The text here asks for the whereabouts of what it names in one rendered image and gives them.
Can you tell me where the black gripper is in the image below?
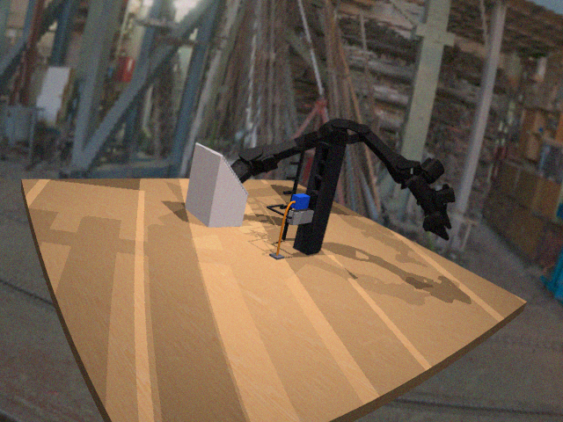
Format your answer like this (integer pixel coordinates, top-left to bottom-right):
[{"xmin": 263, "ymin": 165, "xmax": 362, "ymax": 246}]
[{"xmin": 416, "ymin": 188, "xmax": 451, "ymax": 240}]

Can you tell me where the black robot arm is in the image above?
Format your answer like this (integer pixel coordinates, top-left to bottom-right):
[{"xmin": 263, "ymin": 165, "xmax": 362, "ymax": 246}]
[{"xmin": 230, "ymin": 119, "xmax": 455, "ymax": 207}]

